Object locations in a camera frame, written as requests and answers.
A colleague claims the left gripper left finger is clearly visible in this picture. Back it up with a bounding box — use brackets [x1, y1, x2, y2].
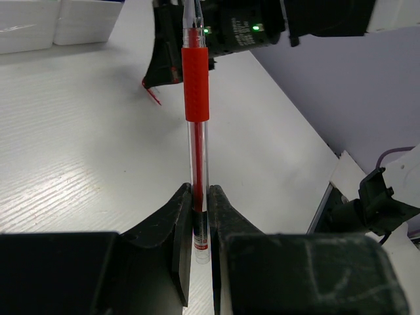
[1, 183, 192, 314]

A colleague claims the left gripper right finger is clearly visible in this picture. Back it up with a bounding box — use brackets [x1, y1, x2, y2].
[208, 185, 410, 314]

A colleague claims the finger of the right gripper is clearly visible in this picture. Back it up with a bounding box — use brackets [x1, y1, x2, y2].
[144, 6, 183, 89]

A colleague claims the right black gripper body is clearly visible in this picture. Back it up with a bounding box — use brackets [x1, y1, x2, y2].
[201, 0, 285, 70]

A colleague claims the red pen cap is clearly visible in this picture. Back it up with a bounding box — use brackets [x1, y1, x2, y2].
[141, 79, 161, 106]

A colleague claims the red gel pen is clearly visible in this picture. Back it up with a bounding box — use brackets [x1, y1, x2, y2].
[181, 1, 210, 264]

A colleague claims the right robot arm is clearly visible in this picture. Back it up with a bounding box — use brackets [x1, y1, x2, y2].
[142, 1, 419, 89]

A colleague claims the left white compartment organizer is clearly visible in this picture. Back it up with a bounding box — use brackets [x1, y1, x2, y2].
[1, 1, 60, 54]

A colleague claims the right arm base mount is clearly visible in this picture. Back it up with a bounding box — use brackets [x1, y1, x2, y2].
[308, 146, 419, 244]

